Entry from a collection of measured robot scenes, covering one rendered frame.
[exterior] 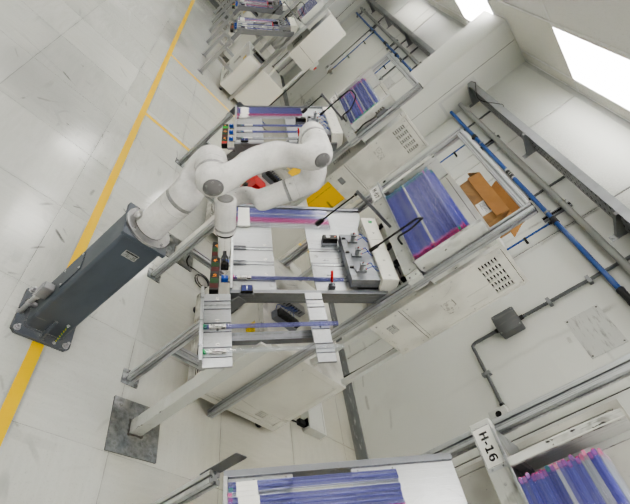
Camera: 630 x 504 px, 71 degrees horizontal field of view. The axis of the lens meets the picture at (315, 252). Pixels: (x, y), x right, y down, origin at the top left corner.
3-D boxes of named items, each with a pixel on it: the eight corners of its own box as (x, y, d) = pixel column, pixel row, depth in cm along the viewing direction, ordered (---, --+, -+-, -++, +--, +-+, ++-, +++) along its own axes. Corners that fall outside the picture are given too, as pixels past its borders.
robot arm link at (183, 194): (165, 201, 157) (211, 159, 150) (167, 172, 170) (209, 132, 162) (192, 218, 165) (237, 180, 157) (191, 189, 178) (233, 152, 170)
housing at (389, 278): (376, 301, 206) (382, 279, 197) (355, 238, 243) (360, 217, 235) (392, 301, 207) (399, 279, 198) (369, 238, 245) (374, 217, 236)
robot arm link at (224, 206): (214, 218, 181) (214, 232, 174) (214, 190, 173) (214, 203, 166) (235, 218, 183) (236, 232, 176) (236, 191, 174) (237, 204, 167)
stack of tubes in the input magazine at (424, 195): (413, 257, 193) (467, 222, 184) (384, 196, 232) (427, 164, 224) (427, 272, 200) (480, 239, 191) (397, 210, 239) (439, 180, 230)
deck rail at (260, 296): (229, 302, 191) (229, 292, 187) (229, 299, 193) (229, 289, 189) (385, 303, 204) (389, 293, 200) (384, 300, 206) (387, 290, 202)
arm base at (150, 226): (122, 231, 159) (155, 200, 153) (130, 200, 173) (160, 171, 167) (165, 257, 170) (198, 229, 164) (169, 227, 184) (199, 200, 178)
